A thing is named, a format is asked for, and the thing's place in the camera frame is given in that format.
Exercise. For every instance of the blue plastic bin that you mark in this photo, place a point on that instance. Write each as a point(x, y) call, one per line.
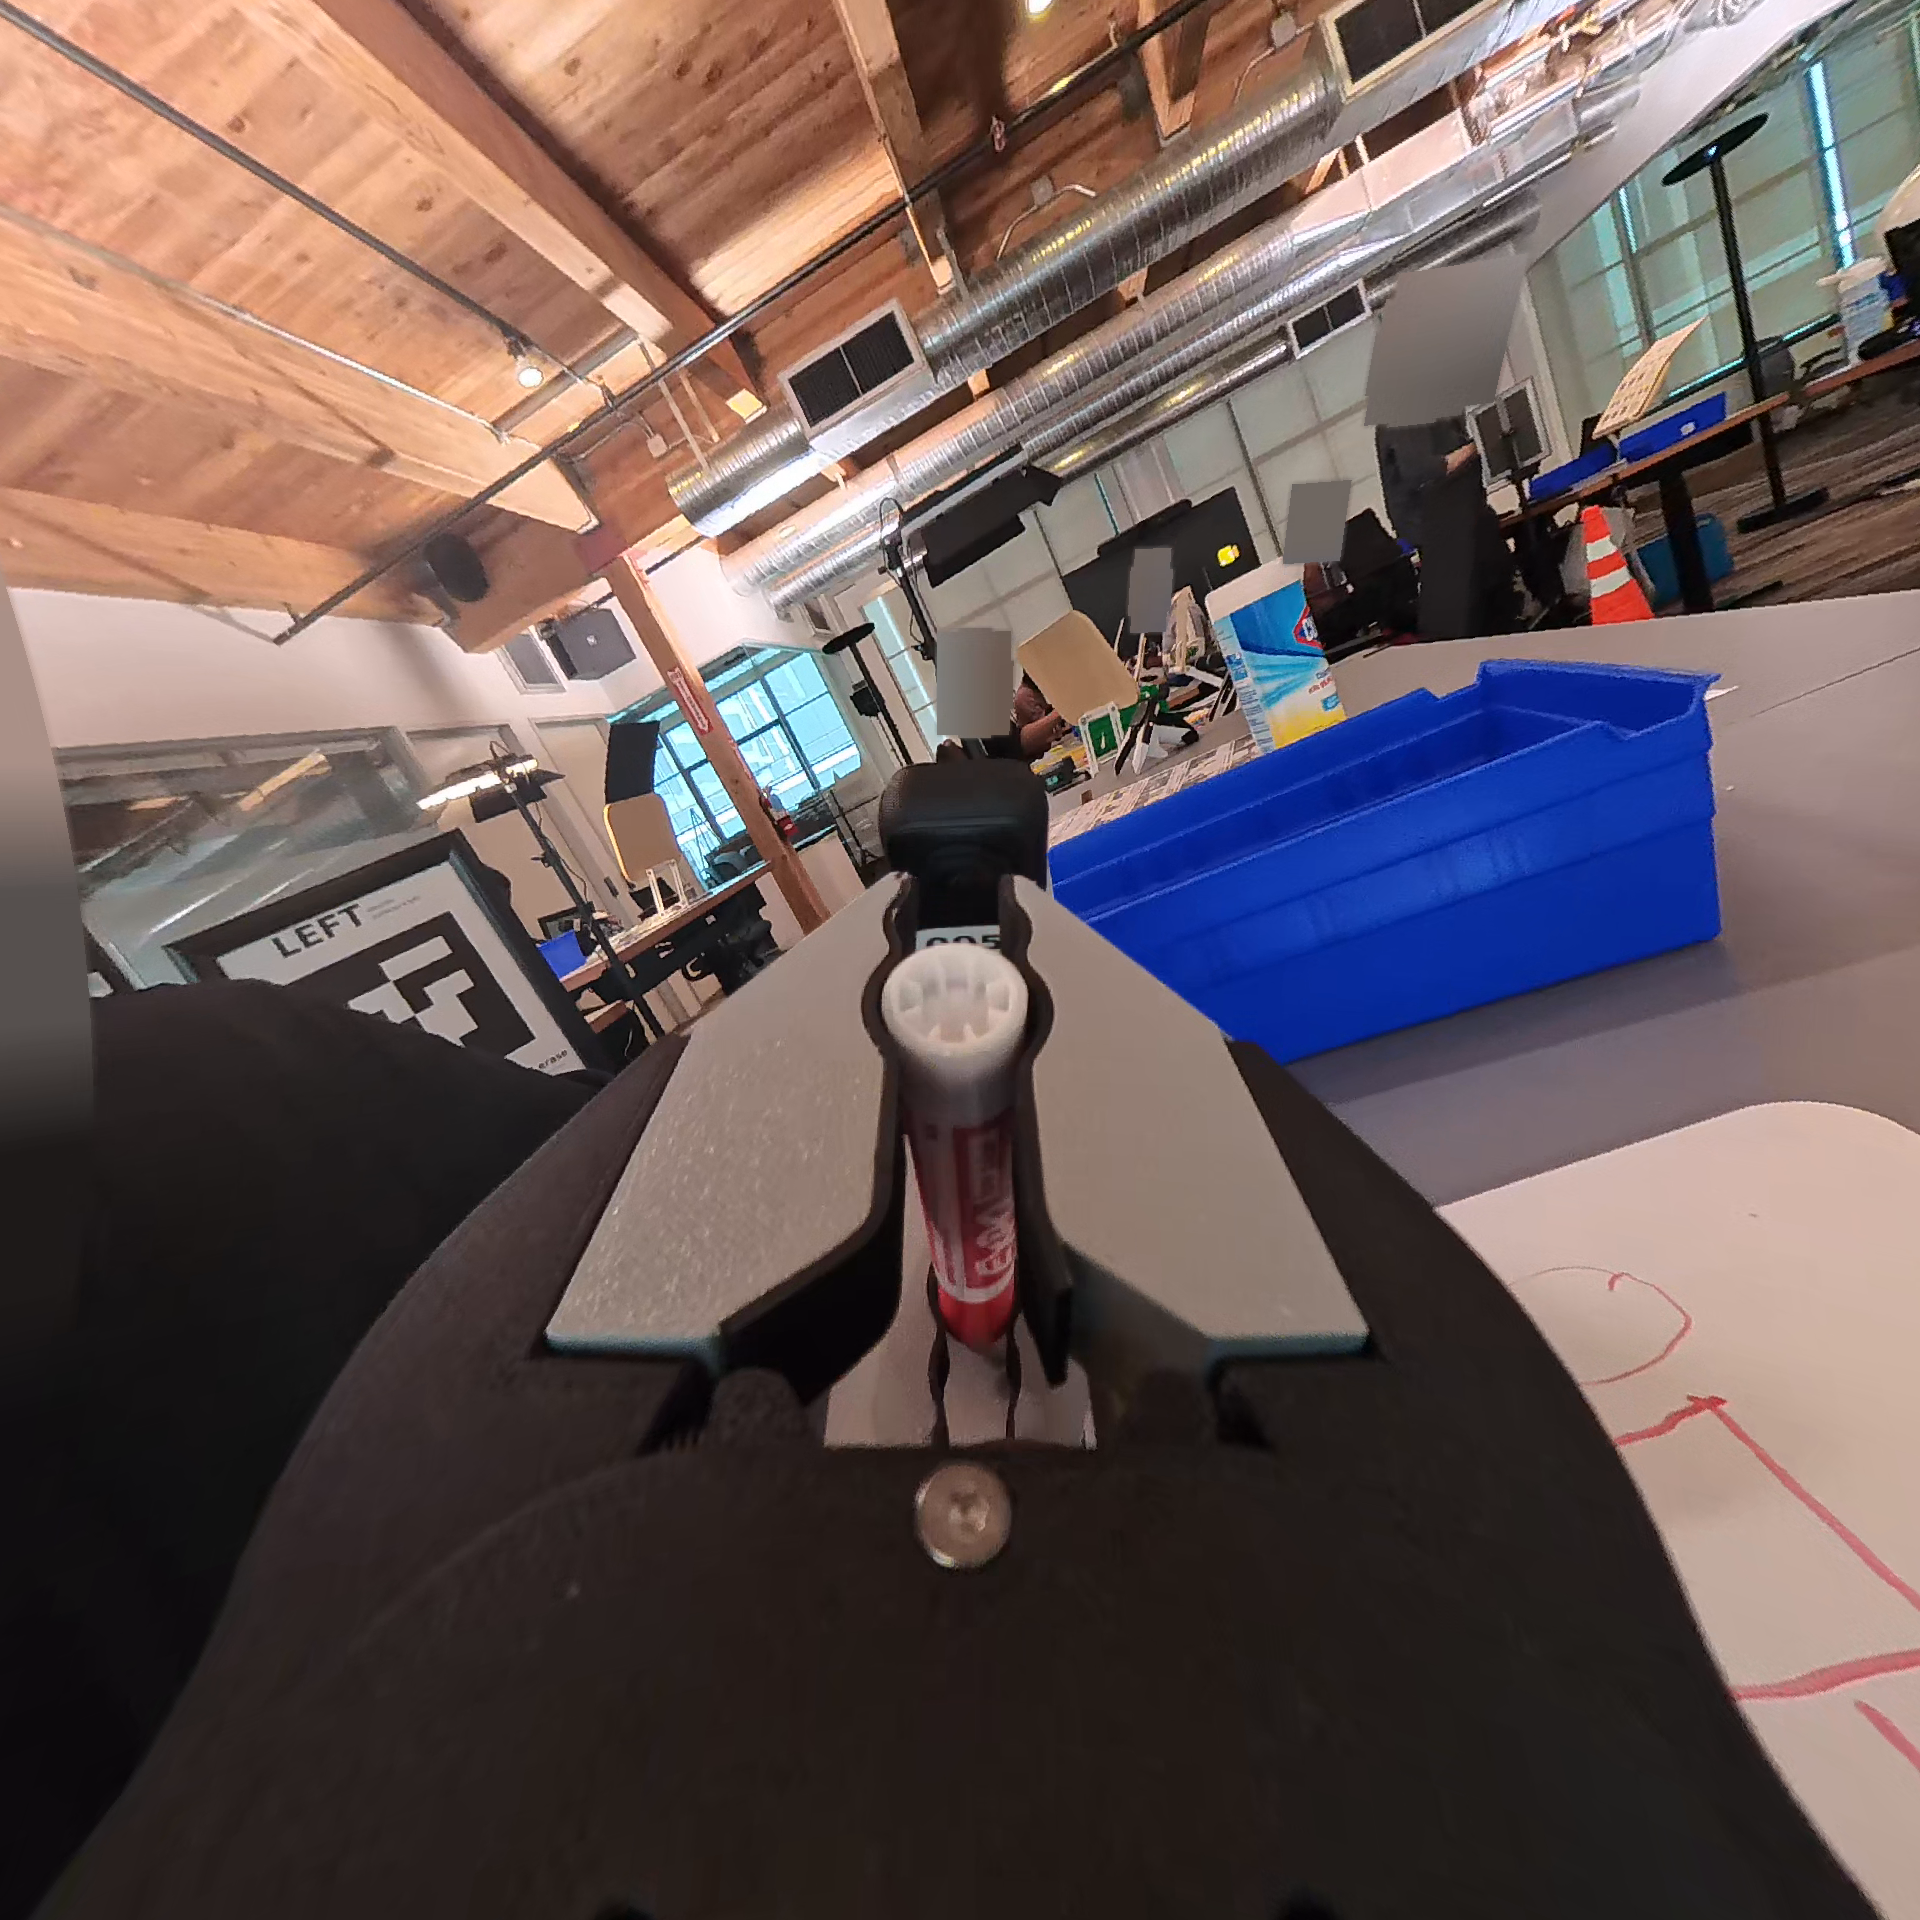
point(1381, 885)

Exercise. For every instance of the black softbox light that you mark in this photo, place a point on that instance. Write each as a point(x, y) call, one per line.
point(983, 525)

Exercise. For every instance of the person's left forearm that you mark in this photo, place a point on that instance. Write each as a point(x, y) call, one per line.
point(301, 1171)

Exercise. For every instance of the wooden post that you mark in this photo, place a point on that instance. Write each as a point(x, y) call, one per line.
point(720, 751)

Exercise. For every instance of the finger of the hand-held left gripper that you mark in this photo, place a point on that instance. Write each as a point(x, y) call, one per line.
point(1051, 1411)
point(885, 1395)

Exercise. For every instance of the red whiteboard marker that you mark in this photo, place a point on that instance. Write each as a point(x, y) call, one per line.
point(969, 1201)

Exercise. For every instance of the black wall speaker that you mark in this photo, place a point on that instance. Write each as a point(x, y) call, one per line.
point(588, 644)

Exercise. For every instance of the orange traffic cone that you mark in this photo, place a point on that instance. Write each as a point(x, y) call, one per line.
point(1617, 578)

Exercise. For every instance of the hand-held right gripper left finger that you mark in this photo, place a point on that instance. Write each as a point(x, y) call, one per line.
point(734, 1184)

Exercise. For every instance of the row of printed papers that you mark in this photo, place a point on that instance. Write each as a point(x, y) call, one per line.
point(1154, 780)

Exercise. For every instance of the black and white tag sign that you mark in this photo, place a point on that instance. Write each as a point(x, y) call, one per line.
point(391, 961)

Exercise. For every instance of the large window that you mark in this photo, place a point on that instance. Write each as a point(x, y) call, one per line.
point(780, 735)

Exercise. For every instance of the black monitor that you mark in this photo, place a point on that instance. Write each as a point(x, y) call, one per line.
point(1185, 541)

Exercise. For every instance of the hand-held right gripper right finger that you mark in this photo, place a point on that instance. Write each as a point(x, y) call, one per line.
point(1185, 1184)

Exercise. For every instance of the ceiling air vent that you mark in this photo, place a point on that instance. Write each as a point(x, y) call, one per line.
point(854, 369)

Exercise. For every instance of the silver ventilation ducts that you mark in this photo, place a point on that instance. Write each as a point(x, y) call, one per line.
point(1141, 224)

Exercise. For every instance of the wipes canister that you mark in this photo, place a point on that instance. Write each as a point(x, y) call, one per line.
point(1274, 661)

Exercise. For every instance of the white whiteboard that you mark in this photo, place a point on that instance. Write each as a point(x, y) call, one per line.
point(1725, 1424)

